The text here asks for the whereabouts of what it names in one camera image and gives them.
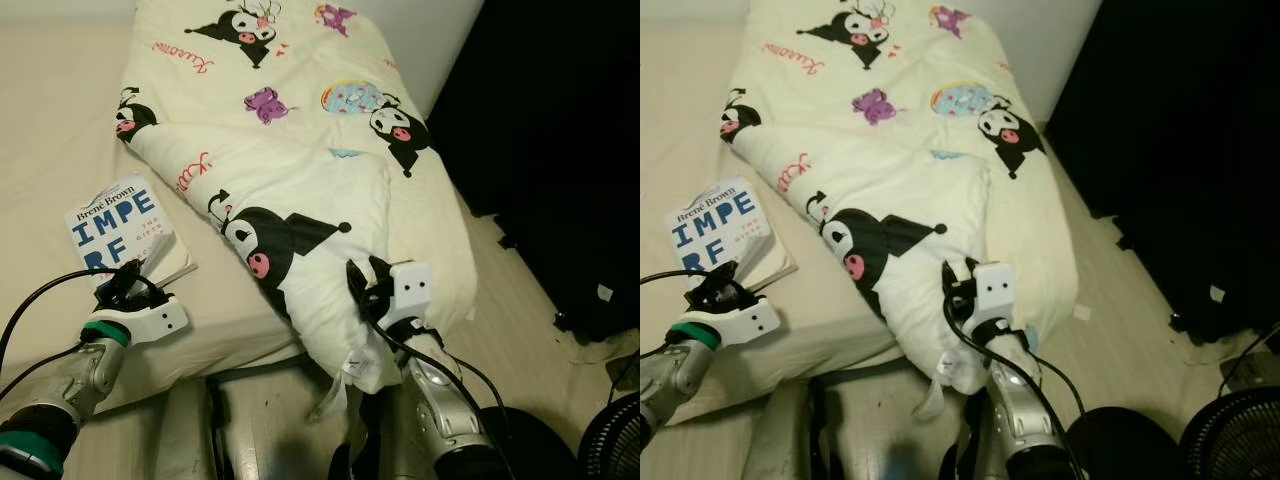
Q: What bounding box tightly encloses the white book with blue letters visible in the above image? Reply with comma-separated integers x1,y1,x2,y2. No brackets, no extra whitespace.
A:
665,178,798,296
65,175,198,296

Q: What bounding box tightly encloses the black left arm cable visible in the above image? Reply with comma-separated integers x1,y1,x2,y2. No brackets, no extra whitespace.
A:
0,268,166,401
640,268,761,293

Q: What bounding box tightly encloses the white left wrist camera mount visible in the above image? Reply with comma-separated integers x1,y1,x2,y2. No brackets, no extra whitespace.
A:
85,295,189,346
685,295,781,346

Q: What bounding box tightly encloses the black floor fan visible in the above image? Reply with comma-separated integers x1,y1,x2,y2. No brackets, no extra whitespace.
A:
478,390,641,480
1065,385,1280,480

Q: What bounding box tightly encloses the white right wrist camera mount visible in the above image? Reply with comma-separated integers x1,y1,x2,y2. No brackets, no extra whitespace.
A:
968,262,1016,336
385,262,433,331

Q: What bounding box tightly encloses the black wardrobe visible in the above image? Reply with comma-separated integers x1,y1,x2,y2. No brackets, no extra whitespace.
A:
425,0,641,346
1045,0,1280,346

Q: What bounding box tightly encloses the cream cartoon print blanket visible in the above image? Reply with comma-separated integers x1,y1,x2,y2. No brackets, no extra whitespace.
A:
113,0,478,421
720,0,1081,421

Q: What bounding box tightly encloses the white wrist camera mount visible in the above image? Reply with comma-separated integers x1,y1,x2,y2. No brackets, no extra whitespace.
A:
968,262,1016,336
85,295,189,346
685,295,781,346
385,262,433,331

